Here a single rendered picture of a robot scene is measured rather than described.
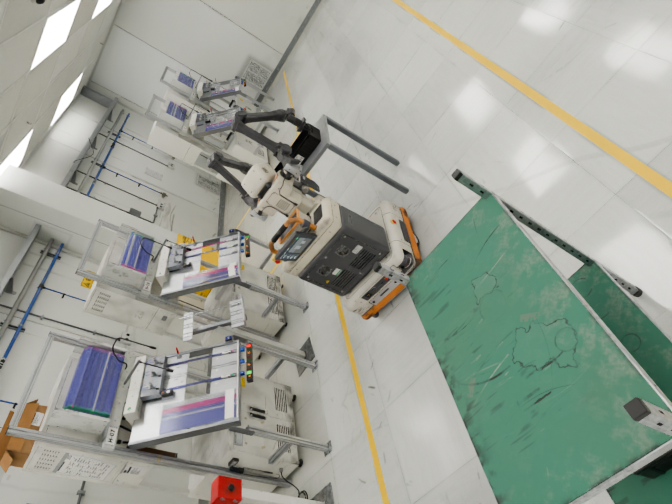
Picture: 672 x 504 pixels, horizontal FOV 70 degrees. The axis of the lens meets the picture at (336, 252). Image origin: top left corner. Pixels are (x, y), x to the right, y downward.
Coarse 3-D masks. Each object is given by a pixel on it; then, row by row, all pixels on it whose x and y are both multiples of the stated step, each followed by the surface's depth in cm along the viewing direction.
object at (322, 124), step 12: (324, 120) 368; (324, 132) 356; (348, 132) 385; (324, 144) 346; (372, 144) 398; (312, 156) 358; (348, 156) 353; (384, 156) 403; (372, 168) 363; (384, 180) 370; (312, 192) 423
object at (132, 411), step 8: (136, 360) 347; (144, 360) 346; (136, 368) 341; (144, 368) 341; (136, 376) 335; (136, 384) 330; (128, 392) 325; (136, 392) 324; (128, 400) 320; (136, 400) 319; (128, 408) 315; (136, 408) 315; (128, 416) 313; (136, 416) 314
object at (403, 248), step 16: (384, 208) 345; (400, 208) 358; (384, 224) 336; (400, 224) 337; (400, 240) 320; (400, 256) 308; (416, 256) 319; (352, 288) 337; (384, 288) 324; (400, 288) 324; (352, 304) 333; (368, 304) 334; (384, 304) 334
